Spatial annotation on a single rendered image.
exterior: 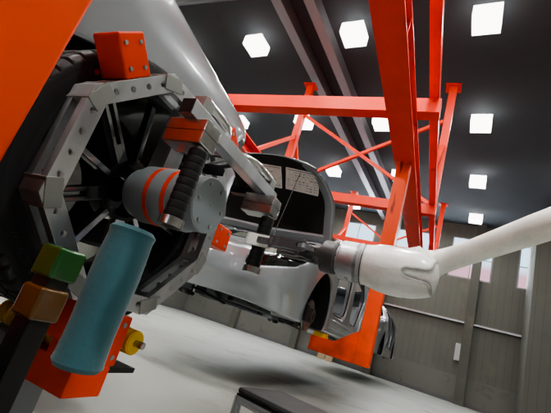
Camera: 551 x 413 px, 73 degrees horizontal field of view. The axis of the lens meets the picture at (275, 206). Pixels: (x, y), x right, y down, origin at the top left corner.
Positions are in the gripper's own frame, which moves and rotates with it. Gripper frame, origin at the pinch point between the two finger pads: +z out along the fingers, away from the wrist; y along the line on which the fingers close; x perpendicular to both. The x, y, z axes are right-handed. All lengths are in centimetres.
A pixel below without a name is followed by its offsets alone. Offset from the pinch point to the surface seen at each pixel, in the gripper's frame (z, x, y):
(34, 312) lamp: -1, -25, -51
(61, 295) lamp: -1, -22, -49
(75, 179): 77, 8, 0
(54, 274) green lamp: -1, -20, -51
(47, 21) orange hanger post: 15, 13, -58
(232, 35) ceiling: 476, 568, 475
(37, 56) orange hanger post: 15, 7, -57
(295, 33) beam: 301, 542, 453
